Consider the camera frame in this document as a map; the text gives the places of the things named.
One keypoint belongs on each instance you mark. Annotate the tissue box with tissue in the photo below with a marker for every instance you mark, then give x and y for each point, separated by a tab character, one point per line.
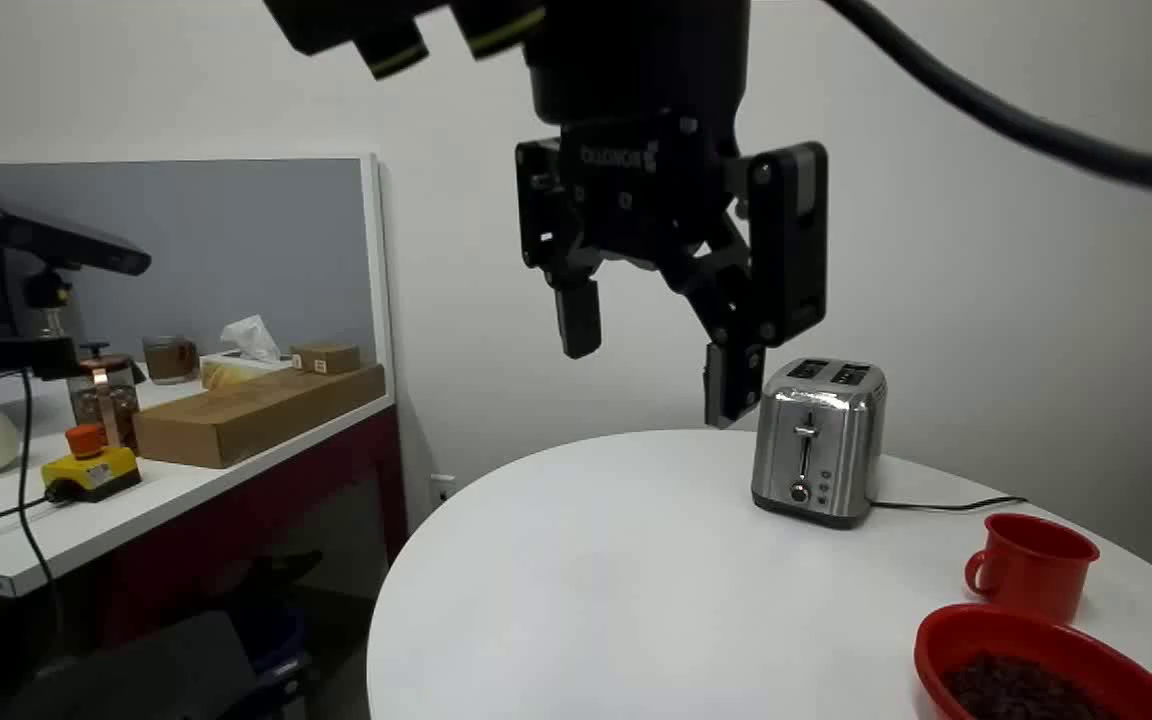
250	353

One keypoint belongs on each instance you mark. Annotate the stainless steel toaster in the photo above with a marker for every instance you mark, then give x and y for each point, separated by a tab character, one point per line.
819	444

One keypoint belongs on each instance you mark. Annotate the red plastic cup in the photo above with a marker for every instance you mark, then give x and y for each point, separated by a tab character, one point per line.
1037	566

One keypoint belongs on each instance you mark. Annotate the white wall socket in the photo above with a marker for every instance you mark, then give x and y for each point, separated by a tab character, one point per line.
442	489

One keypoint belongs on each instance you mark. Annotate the small wooden box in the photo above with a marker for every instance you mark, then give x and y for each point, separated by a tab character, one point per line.
331	356

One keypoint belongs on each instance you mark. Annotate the white desk with red frame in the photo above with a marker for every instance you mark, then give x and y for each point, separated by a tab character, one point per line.
139	513

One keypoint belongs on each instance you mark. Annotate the grey partition panel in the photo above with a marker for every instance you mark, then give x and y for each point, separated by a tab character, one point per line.
256	240

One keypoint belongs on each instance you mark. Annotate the dark coffee beans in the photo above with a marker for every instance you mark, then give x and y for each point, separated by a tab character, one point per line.
1023	691

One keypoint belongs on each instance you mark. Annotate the glass french press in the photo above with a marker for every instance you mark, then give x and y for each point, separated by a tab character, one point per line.
104	394

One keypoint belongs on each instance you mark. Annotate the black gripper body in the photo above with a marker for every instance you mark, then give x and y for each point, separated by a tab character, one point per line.
643	185

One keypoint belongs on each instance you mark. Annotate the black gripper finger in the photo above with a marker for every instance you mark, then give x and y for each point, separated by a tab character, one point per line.
576	318
735	387

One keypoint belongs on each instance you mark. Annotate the black office chair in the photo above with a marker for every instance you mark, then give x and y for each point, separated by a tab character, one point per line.
151	674

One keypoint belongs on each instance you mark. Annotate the red plastic bowl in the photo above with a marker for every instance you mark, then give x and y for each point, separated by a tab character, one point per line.
970	641

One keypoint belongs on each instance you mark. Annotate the black stereo camera bar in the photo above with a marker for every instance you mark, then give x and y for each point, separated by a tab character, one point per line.
48	238

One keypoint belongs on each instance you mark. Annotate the flat cardboard box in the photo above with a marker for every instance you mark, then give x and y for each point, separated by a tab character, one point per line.
250	414

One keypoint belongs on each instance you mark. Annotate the yellow toy car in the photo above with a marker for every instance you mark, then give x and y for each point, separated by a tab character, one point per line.
89	465

